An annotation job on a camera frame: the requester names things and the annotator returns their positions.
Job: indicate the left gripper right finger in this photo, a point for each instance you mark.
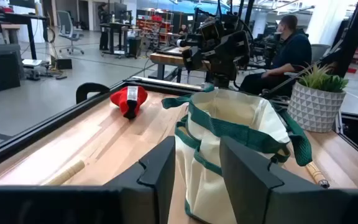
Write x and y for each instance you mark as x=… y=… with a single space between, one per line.
x=247 y=193

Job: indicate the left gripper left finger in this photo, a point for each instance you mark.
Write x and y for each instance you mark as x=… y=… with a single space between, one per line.
x=154 y=186

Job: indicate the cream green gardening bag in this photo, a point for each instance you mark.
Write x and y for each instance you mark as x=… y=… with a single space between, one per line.
x=204 y=174

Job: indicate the red garden glove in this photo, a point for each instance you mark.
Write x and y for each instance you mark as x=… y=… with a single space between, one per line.
x=123 y=99

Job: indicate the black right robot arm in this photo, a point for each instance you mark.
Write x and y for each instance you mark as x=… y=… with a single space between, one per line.
x=220 y=81

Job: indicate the wooden workbench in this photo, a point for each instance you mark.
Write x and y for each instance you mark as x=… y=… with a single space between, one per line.
x=166 y=59

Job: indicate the person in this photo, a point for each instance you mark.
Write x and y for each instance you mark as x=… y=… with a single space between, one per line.
x=291 y=53
x=103 y=18

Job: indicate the red parts shelf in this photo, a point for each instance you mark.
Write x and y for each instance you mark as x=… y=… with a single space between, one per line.
x=151 y=25

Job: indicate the grey seat back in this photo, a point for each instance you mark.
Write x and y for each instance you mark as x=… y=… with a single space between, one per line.
x=320 y=51

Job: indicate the succulent in white pot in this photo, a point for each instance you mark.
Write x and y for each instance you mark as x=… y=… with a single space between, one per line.
x=314 y=105

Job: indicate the black standing desk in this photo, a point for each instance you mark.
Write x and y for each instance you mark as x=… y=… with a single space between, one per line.
x=117 y=26

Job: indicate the black rig stand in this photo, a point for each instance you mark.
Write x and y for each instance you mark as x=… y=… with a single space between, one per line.
x=353 y=37

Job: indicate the grey office chair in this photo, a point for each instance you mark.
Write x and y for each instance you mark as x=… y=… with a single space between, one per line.
x=65 y=25

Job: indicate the black framed desk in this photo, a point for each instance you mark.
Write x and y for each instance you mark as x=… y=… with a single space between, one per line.
x=26 y=18

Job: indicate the black table frame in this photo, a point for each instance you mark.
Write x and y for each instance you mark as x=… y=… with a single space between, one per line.
x=42 y=130

